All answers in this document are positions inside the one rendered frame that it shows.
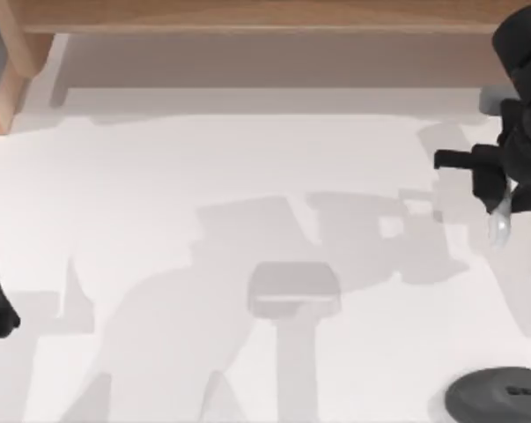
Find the dark grey computer mouse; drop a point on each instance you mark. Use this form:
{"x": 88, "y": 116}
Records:
{"x": 494, "y": 394}

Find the pale grey rounded box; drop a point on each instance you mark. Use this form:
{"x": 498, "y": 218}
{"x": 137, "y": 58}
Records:
{"x": 494, "y": 99}

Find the wooden cabinet with grey inside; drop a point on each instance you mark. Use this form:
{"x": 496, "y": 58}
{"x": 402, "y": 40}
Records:
{"x": 18, "y": 66}

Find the pale glossy curved object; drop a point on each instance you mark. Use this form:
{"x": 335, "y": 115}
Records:
{"x": 499, "y": 227}

